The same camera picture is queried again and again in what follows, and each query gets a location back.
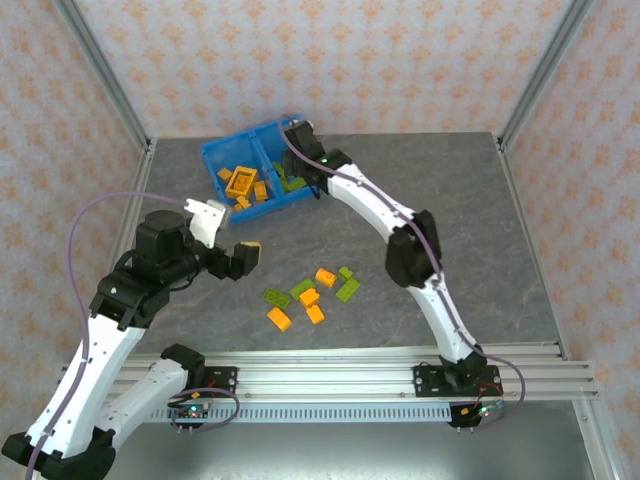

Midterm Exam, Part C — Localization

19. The orange lego window frame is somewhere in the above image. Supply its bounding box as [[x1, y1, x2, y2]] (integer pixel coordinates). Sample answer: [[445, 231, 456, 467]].
[[224, 165, 259, 198]]

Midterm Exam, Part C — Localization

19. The aluminium frame leg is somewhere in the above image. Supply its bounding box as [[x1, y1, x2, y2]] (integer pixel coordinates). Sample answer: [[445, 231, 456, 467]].
[[572, 399, 624, 480]]

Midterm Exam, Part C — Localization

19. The slotted grey cable duct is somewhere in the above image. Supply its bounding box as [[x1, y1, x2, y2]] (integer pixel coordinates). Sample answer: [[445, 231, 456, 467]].
[[149, 404, 454, 424]]

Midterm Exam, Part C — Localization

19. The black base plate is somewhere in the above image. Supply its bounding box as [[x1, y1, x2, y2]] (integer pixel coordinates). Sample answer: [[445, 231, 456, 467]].
[[147, 366, 239, 399], [413, 364, 501, 399]]

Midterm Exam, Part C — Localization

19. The aluminium frame post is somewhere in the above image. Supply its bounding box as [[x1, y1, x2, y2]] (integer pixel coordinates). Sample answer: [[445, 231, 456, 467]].
[[497, 0, 596, 151], [52, 0, 154, 154]]

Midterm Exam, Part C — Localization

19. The orange curved lego brick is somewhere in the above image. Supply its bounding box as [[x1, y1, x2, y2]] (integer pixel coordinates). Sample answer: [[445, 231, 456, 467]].
[[266, 306, 293, 333]]

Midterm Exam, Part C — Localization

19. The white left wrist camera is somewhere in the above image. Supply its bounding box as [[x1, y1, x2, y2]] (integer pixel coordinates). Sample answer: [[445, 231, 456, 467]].
[[183, 198, 232, 250]]

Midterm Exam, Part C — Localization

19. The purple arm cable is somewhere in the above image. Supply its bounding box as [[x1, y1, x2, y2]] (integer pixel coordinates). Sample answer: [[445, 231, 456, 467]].
[[278, 114, 526, 432], [24, 192, 241, 474]]

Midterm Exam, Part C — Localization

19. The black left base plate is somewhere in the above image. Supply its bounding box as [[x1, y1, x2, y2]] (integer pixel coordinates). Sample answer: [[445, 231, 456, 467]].
[[147, 366, 239, 399]]

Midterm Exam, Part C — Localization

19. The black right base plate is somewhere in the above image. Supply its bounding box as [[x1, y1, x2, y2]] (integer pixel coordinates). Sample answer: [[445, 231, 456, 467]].
[[413, 364, 501, 399]]

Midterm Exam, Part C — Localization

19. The blue divided plastic bin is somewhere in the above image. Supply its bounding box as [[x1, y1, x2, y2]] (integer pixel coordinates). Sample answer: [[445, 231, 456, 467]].
[[200, 113, 329, 226]]

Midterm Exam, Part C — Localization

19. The aluminium table side rail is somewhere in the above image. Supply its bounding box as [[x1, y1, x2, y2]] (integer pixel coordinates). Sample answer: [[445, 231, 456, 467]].
[[492, 133, 571, 361], [77, 137, 159, 364]]

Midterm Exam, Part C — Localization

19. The small circuit board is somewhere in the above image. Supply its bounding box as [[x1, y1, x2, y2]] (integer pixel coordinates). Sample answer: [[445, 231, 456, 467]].
[[462, 399, 507, 419], [167, 405, 211, 421]]

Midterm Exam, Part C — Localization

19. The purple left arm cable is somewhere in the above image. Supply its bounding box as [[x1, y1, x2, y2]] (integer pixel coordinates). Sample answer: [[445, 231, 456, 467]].
[[24, 192, 241, 474]]

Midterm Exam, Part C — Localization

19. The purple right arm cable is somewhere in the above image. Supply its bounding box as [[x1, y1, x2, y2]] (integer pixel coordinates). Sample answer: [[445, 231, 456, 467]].
[[278, 114, 526, 432]]

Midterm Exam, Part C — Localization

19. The aluminium mounting rail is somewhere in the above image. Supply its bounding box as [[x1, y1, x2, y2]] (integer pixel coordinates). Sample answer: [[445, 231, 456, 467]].
[[53, 349, 600, 401]]

